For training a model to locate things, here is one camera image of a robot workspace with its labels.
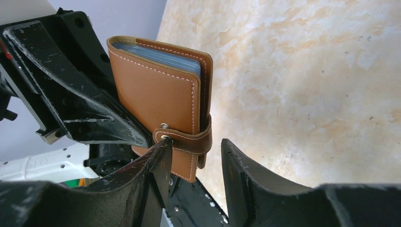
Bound brown leather card holder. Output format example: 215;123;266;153
106;35;213;183

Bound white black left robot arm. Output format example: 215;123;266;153
0;9;153;183

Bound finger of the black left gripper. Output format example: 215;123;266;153
0;20;153;148
56;9;117;97

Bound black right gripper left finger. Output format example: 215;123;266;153
0;138;172;227

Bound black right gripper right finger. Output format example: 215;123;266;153
221;139;401;227

